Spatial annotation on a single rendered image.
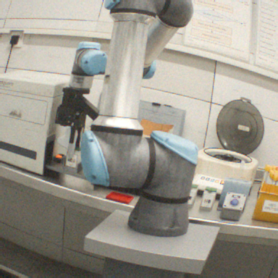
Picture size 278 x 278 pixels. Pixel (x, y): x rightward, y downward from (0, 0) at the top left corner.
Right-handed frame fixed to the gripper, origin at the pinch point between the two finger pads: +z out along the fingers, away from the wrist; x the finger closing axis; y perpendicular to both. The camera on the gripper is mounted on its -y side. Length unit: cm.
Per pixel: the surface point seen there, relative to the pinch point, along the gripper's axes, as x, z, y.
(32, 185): 8.5, 11.9, 11.4
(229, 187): -6.0, 1.2, -48.3
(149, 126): -53, -4, -11
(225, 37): -59, -47, -35
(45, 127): 4.4, -6.9, 9.8
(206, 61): -60, -33, -28
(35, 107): 4.4, -12.4, 14.9
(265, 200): 1, 2, -63
